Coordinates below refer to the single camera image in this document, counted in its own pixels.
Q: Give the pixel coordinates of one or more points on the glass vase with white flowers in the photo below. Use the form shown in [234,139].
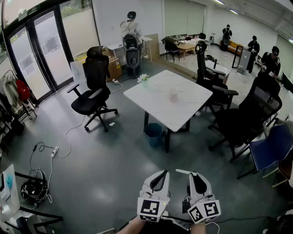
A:
[144,80]

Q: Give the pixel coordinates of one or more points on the black padded office chair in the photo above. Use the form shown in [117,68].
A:
[97,75]

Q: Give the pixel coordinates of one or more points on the black framed grey panel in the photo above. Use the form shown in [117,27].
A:
[243,60]

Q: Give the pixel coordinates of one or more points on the white marble table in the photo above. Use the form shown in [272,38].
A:
[160,102]

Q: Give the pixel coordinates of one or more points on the person's right forearm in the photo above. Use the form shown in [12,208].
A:
[198,229]

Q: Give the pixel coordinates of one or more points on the ceiling tube light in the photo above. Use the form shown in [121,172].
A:
[233,11]
[219,2]

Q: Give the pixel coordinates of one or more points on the white side table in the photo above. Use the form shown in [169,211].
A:
[8,194]

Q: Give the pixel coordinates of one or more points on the person's left forearm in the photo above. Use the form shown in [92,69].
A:
[132,226]

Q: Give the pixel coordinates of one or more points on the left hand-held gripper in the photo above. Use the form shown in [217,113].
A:
[150,209]

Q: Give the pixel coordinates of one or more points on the cardboard box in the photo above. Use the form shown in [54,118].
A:
[114,68]

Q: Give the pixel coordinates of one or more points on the small white desk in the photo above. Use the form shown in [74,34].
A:
[116,46]

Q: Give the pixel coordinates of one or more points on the teal trash bin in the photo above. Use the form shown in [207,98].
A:
[153,134]

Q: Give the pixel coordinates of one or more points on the black mesh office chair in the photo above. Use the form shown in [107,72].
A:
[251,118]

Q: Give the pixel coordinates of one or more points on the white paper scrap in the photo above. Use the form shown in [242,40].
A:
[112,124]

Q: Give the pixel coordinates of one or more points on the black monitor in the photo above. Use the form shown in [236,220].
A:
[288,82]

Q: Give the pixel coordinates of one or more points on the black chair behind table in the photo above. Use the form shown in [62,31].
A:
[204,73]

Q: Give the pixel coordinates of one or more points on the black framed glass door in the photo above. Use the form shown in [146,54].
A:
[34,57]

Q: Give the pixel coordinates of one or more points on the small black chair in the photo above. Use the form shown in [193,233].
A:
[170,46]

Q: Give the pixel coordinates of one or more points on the wooden board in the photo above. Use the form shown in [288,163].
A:
[154,46]

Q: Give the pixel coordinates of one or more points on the coat rack with clothes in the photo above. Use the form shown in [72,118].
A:
[11,98]

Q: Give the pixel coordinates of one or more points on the white plastic tube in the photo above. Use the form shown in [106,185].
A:
[183,171]

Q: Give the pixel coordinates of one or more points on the blue plastic chair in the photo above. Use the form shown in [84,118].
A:
[272,146]

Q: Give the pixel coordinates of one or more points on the low wooden table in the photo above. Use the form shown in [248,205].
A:
[186,48]

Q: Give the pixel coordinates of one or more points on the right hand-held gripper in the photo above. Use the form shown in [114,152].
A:
[204,211]

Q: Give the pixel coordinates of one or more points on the red bag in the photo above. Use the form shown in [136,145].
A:
[23,90]

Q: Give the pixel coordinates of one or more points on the white power strip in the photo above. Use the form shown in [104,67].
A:
[54,152]
[115,81]

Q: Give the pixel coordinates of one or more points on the orange sofa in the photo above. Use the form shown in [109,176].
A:
[235,46]

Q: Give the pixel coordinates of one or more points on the grey floor appliance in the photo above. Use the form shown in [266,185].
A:
[132,58]

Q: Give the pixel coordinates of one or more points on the translucent plastic cup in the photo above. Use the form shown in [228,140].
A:
[173,95]

